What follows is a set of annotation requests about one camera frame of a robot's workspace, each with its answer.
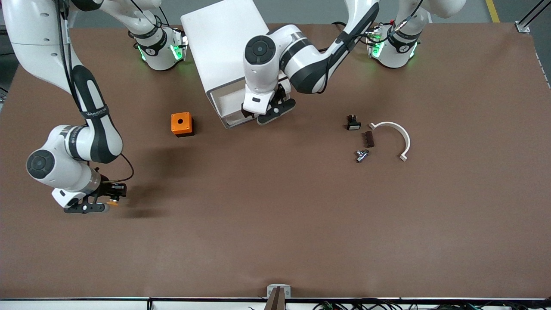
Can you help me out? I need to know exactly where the aluminium frame strut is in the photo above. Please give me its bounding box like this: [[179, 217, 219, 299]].
[[515, 0, 551, 34]]

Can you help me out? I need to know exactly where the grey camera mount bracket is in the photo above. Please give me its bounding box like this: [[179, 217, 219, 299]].
[[265, 284, 292, 310]]

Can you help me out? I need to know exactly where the white curved plastic bracket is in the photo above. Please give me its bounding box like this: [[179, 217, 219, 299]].
[[369, 121, 411, 162]]

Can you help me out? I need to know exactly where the black left arm base cable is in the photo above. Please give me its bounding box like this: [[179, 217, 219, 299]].
[[331, 21, 371, 46]]

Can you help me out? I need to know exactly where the orange black button enclosure box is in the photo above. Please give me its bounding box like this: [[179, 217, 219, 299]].
[[171, 112, 195, 137]]

